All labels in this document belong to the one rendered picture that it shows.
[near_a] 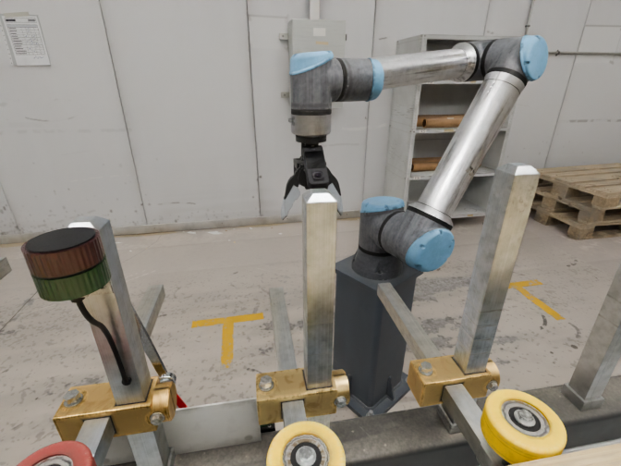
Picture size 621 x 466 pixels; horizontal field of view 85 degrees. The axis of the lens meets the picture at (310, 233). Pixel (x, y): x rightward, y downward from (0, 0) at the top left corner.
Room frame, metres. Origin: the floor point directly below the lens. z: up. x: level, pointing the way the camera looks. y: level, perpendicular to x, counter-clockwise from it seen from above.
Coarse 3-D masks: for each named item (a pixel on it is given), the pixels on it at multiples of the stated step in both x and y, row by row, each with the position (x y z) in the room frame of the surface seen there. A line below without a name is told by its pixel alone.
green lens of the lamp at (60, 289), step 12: (108, 264) 0.30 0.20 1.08; (72, 276) 0.26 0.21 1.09; (84, 276) 0.26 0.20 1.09; (96, 276) 0.27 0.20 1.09; (108, 276) 0.29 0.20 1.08; (36, 288) 0.26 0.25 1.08; (48, 288) 0.25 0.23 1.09; (60, 288) 0.25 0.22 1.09; (72, 288) 0.26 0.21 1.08; (84, 288) 0.26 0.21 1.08; (96, 288) 0.27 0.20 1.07; (48, 300) 0.25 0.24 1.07; (60, 300) 0.25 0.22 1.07
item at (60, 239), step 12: (72, 228) 0.30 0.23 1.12; (84, 228) 0.30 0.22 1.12; (36, 240) 0.28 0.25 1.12; (48, 240) 0.28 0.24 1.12; (60, 240) 0.28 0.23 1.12; (72, 240) 0.28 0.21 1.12; (84, 240) 0.28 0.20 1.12; (36, 252) 0.26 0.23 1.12; (48, 252) 0.26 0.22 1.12; (96, 264) 0.28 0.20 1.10; (36, 276) 0.26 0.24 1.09; (60, 276) 0.26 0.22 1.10; (108, 288) 0.31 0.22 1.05; (72, 300) 0.27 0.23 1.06; (84, 312) 0.28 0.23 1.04; (96, 324) 0.29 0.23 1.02; (108, 336) 0.30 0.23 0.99; (120, 360) 0.31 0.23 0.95; (120, 372) 0.31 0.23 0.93
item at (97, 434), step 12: (156, 288) 0.59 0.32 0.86; (144, 300) 0.55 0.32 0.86; (156, 300) 0.55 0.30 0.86; (144, 312) 0.52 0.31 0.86; (156, 312) 0.54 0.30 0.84; (144, 324) 0.48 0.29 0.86; (96, 420) 0.30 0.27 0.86; (108, 420) 0.30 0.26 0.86; (84, 432) 0.28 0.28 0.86; (96, 432) 0.28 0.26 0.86; (108, 432) 0.29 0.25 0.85; (96, 444) 0.26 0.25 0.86; (108, 444) 0.28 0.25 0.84; (96, 456) 0.25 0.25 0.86
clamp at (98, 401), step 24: (96, 384) 0.34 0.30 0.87; (168, 384) 0.34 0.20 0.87; (72, 408) 0.30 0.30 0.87; (96, 408) 0.30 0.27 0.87; (120, 408) 0.30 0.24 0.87; (144, 408) 0.31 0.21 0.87; (168, 408) 0.32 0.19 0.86; (72, 432) 0.29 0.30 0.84; (120, 432) 0.30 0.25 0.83; (144, 432) 0.31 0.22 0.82
